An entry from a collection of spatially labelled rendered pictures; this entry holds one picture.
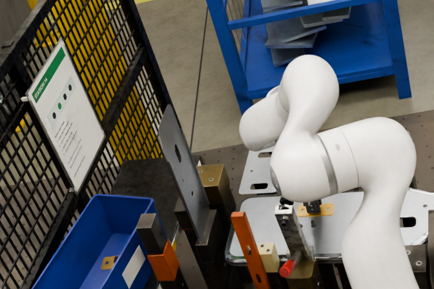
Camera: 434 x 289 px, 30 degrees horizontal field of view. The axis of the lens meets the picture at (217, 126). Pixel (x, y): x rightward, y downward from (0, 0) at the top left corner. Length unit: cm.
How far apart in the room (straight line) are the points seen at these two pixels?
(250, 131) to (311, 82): 35
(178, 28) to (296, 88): 362
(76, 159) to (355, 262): 89
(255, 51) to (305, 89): 282
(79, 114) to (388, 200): 96
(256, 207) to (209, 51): 269
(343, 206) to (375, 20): 232
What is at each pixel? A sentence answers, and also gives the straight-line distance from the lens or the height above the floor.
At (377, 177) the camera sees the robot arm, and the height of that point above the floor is 146.
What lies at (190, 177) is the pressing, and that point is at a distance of 187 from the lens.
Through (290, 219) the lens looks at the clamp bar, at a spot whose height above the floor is 119.
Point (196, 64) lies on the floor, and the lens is 450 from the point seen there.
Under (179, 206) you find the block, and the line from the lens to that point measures 191.
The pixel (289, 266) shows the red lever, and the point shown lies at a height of 114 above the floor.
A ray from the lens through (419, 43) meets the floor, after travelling 422.
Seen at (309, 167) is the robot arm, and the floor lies 151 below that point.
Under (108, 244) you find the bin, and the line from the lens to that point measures 197.
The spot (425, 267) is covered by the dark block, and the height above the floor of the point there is 112.
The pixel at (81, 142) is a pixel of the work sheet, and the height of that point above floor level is 122.
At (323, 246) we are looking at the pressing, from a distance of 182.
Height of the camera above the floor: 230
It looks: 35 degrees down
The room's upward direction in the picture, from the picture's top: 19 degrees counter-clockwise
